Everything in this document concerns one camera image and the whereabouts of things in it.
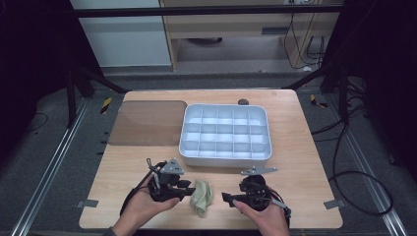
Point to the person's right hand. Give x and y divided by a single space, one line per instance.
265 219

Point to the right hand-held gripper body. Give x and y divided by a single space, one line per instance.
257 191

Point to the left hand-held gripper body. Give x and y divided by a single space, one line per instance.
165 183

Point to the person's left hand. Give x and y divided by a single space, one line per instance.
144 206

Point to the translucent brown lid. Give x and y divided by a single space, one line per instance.
147 123

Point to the dark curtain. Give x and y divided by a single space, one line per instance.
32 65
383 65

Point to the dark round table grommet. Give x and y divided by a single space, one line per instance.
243 102

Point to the light green sock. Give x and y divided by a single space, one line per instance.
201 196

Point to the black metal stand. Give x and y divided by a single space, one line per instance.
343 95
71 98

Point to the white cabinet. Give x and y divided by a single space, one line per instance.
124 36

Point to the light wooden desk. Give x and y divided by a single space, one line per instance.
236 24

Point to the aluminium floor rail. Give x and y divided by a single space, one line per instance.
49 170
370 177

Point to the white compartment storage box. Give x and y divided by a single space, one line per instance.
225 134

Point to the grey tape strip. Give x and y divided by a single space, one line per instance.
334 204
87 203

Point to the black horizontal frame bar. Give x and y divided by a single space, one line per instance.
203 11

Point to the yellow black striped tape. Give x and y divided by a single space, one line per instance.
106 105
317 101

